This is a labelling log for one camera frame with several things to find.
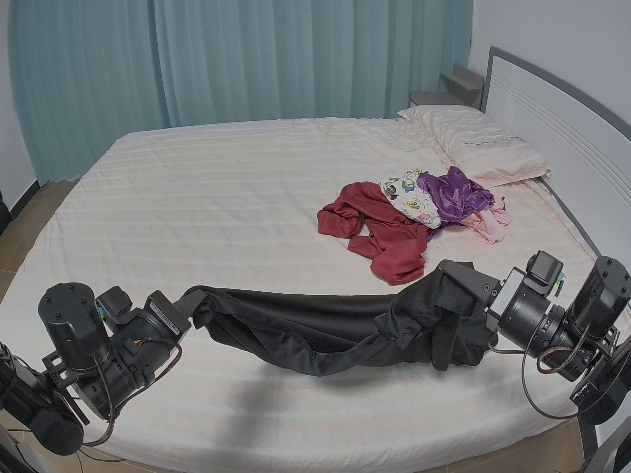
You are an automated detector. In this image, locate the black T-shirt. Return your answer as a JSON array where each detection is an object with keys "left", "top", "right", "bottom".
[{"left": 190, "top": 260, "right": 499, "bottom": 378}]

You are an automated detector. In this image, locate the pink garment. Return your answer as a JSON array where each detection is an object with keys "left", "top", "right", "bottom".
[{"left": 463, "top": 195, "right": 513, "bottom": 245}]

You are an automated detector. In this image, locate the blue-green curtain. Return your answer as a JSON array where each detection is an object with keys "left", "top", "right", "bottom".
[{"left": 7, "top": 0, "right": 476, "bottom": 186}]

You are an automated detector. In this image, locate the bed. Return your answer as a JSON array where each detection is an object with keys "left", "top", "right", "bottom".
[{"left": 0, "top": 46, "right": 631, "bottom": 462}]

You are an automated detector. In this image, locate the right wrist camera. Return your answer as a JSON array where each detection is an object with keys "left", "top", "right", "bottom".
[{"left": 526, "top": 251, "right": 565, "bottom": 294}]

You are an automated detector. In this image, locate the grey bedside table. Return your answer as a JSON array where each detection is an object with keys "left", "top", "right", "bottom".
[{"left": 410, "top": 63, "right": 486, "bottom": 113}]

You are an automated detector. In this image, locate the white printed garment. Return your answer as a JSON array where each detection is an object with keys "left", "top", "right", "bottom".
[{"left": 377, "top": 167, "right": 442, "bottom": 229}]

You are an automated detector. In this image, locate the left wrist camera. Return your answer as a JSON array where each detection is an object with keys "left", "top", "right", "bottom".
[{"left": 96, "top": 286, "right": 137, "bottom": 331}]

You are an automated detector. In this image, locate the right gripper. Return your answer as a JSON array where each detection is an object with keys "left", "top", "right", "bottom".
[{"left": 439, "top": 259, "right": 568, "bottom": 351}]

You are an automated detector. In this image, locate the black cable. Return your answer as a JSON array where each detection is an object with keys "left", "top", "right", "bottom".
[
  {"left": 74, "top": 345, "right": 184, "bottom": 447},
  {"left": 488, "top": 335, "right": 592, "bottom": 420}
]

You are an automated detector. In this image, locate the purple garment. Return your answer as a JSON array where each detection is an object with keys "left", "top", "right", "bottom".
[{"left": 415, "top": 167, "right": 496, "bottom": 242}]

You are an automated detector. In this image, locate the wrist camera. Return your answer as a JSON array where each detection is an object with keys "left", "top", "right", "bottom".
[
  {"left": 96, "top": 286, "right": 137, "bottom": 331},
  {"left": 526, "top": 251, "right": 565, "bottom": 294}
]

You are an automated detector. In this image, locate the dark red garment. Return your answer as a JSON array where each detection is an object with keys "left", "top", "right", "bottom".
[{"left": 316, "top": 181, "right": 427, "bottom": 286}]

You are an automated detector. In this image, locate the cream pillow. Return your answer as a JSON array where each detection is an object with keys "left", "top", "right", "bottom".
[{"left": 397, "top": 105, "right": 553, "bottom": 188}]

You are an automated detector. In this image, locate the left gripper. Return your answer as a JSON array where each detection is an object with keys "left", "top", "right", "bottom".
[{"left": 112, "top": 288, "right": 208, "bottom": 363}]

